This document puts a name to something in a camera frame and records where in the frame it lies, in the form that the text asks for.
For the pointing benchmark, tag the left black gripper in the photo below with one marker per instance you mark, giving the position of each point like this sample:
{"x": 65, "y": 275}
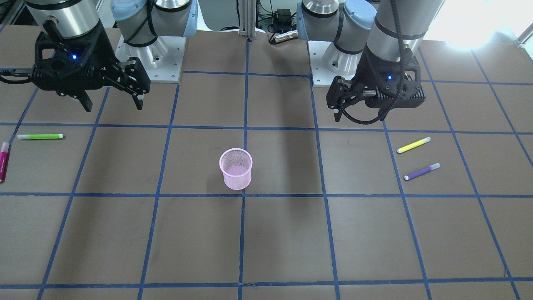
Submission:
{"x": 363, "y": 74}

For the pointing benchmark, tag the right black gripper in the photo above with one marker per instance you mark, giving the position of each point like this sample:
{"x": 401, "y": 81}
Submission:
{"x": 103, "y": 53}

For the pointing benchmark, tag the purple pen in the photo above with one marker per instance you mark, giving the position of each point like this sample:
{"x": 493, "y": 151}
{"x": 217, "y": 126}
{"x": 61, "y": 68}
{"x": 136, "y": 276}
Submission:
{"x": 422, "y": 171}

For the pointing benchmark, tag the pink pen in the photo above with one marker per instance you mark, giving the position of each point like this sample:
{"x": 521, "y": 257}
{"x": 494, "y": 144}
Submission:
{"x": 4, "y": 160}

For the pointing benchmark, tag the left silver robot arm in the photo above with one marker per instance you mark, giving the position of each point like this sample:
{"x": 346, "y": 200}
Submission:
{"x": 371, "y": 51}

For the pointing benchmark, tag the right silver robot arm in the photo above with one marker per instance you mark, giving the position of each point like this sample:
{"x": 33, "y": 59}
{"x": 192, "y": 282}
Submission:
{"x": 141, "y": 22}

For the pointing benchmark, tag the pink mesh cup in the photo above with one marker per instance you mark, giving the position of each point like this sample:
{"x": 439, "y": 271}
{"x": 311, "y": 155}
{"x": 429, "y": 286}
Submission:
{"x": 236, "y": 165}

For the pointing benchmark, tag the green pen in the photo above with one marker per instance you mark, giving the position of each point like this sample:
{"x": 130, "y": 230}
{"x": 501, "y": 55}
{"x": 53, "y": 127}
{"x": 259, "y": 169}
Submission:
{"x": 39, "y": 136}

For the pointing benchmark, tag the yellow pen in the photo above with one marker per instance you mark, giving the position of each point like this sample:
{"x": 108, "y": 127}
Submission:
{"x": 413, "y": 145}

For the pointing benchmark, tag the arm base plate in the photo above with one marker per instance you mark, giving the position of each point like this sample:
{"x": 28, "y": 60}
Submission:
{"x": 322, "y": 66}
{"x": 166, "y": 58}

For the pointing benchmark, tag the aluminium frame post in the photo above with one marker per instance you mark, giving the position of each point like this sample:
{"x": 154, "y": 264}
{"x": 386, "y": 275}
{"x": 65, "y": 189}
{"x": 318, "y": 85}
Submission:
{"x": 247, "y": 12}

